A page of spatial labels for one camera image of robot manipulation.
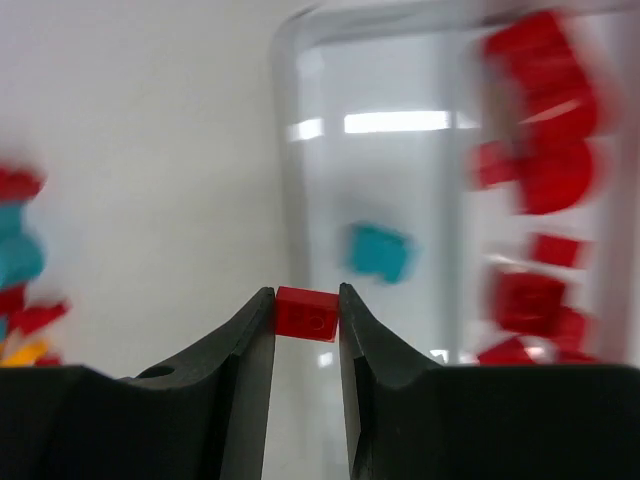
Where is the white divided tray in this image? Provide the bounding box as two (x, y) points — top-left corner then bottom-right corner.
(272, 1), (639, 364)

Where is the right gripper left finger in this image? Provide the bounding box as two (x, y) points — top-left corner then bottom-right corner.
(1, 287), (275, 479)

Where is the teal frog printed brick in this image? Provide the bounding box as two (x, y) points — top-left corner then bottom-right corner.
(1, 203), (45, 290)

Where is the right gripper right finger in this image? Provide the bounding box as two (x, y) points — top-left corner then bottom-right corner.
(339, 283), (639, 479)

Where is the red arch brick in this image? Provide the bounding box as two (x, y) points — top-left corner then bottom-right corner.
(0, 163), (46, 203)

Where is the teal and red square brick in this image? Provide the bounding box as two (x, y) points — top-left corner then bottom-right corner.
(343, 222), (420, 285)

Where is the small red brick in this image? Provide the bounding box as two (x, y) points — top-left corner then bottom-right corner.
(275, 286), (339, 343)

